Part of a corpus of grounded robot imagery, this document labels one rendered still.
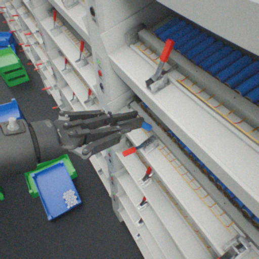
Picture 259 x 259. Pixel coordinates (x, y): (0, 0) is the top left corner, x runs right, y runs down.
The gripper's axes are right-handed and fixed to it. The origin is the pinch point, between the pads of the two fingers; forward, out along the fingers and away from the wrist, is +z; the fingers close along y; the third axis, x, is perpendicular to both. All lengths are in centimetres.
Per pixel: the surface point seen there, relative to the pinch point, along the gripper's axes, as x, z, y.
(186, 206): 8.5, 5.1, -19.9
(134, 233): 83, 26, -1
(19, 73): 91, 13, 184
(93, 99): 23.8, 14.2, 40.4
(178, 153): 3.4, 8.9, -10.4
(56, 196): 102, 2, 48
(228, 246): 6.1, 4.7, -29.1
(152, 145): 5.9, 6.6, -4.4
